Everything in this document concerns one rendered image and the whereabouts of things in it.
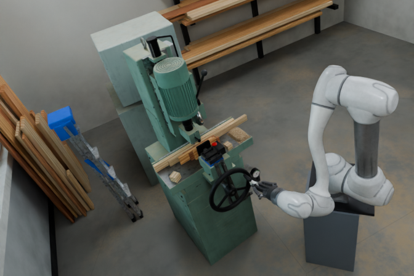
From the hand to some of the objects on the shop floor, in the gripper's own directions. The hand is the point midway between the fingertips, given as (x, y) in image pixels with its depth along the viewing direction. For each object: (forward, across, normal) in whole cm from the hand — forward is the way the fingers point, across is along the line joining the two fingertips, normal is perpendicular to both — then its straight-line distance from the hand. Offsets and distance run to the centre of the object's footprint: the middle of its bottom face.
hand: (254, 183), depth 181 cm
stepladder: (+137, +66, +39) cm, 157 cm away
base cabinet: (+79, +11, +60) cm, 100 cm away
